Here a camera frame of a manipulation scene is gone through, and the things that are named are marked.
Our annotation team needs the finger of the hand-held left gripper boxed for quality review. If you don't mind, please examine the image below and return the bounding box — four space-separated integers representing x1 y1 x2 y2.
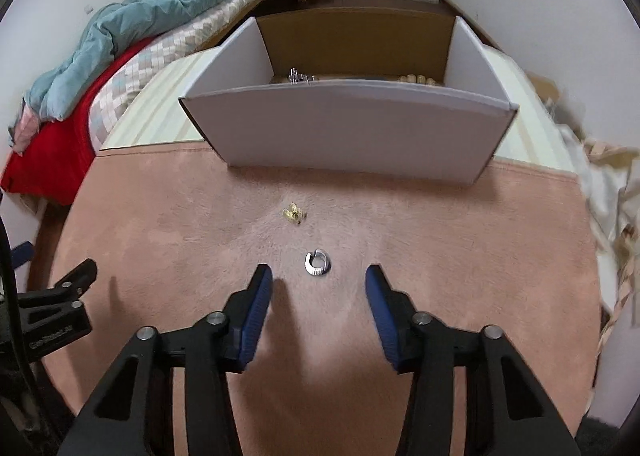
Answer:
11 242 35 270
49 258 99 299

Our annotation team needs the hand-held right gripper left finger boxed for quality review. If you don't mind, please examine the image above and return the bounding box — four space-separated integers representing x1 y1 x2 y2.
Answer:
59 263 274 456

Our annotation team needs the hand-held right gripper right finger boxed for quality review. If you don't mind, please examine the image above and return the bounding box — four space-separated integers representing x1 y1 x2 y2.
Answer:
364 263 585 456

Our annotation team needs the small silver ring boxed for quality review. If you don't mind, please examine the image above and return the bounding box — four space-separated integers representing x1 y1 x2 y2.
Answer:
304 248 332 278

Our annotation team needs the white cardboard box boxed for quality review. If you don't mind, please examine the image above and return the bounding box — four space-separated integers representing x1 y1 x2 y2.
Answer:
178 6 519 186

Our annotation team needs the wooden bead bracelet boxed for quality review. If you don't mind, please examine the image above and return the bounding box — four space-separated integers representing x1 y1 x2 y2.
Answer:
397 71 444 86

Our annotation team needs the pink suede mat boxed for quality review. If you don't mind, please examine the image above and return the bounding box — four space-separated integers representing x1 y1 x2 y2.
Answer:
27 142 602 456

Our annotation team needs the bed with teal blanket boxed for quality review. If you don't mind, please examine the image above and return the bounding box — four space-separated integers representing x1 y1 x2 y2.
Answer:
0 0 293 208

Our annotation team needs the pink cloth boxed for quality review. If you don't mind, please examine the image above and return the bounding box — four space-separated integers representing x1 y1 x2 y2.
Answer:
7 105 42 155

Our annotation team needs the striped table cloth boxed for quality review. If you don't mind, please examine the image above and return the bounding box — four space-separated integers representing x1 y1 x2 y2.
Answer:
97 47 587 173

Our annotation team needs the checkered quilt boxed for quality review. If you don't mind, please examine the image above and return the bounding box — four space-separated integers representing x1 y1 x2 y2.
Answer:
89 0 302 150

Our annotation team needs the blue duvet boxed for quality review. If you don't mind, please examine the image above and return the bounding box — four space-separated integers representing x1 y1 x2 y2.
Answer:
26 0 294 123

